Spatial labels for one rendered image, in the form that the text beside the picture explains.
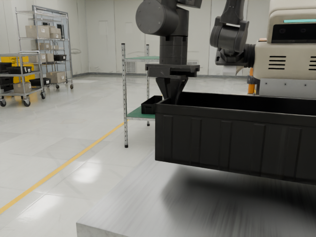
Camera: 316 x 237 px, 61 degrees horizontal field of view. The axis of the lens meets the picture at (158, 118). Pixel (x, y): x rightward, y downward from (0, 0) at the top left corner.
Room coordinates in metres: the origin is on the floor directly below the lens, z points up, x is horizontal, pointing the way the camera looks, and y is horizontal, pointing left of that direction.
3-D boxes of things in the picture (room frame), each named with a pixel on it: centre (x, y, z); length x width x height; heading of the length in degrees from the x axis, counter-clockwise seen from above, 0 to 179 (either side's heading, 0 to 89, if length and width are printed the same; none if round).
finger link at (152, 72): (0.57, -0.02, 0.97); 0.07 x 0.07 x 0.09; 69
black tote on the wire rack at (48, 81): (6.25, 2.71, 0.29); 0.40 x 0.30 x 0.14; 166
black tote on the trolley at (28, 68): (5.26, 2.65, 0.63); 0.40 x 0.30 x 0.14; 0
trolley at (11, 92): (5.29, 2.65, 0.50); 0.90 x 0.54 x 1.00; 0
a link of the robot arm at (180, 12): (0.57, -0.03, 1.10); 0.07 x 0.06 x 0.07; 151
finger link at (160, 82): (0.56, -0.04, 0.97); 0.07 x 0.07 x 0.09; 69
